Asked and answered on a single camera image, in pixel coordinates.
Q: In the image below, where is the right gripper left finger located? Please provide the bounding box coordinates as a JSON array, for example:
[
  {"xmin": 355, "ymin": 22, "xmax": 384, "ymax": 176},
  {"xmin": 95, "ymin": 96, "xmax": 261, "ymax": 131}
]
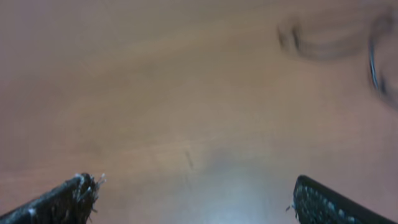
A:
[{"xmin": 1, "ymin": 173, "xmax": 106, "ymax": 224}]

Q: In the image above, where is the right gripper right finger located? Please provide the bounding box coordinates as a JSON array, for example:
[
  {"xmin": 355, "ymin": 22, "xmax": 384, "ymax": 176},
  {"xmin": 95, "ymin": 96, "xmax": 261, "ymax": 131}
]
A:
[{"xmin": 287, "ymin": 175, "xmax": 397, "ymax": 224}]

